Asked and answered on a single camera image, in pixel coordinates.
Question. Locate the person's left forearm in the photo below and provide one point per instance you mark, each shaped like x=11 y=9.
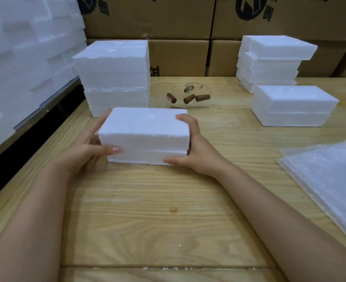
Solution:
x=28 y=226

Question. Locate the person's right forearm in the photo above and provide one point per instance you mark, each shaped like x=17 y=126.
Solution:
x=281 y=226

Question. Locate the stack of clear plastic bags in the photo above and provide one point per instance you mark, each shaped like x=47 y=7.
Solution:
x=328 y=185

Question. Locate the person's left hand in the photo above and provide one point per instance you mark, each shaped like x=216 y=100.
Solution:
x=80 y=152

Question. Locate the person's right hand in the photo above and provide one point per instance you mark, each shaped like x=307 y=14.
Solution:
x=203 y=157

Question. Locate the person's right thumb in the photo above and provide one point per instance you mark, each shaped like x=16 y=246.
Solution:
x=175 y=160

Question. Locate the pile of white foam blocks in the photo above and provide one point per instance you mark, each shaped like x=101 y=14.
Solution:
x=23 y=61

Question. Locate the white foam box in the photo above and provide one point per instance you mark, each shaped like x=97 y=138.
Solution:
x=267 y=85
x=268 y=76
x=145 y=135
x=281 y=48
x=290 y=110
x=114 y=66
x=117 y=99
x=271 y=66

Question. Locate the brown cork stopper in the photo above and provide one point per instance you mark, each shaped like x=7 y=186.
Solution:
x=188 y=88
x=171 y=98
x=189 y=99
x=203 y=98

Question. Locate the person's left thumb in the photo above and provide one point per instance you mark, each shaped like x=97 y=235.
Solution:
x=109 y=150

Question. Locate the clear plastic tray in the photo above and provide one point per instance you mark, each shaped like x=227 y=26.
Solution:
x=214 y=96

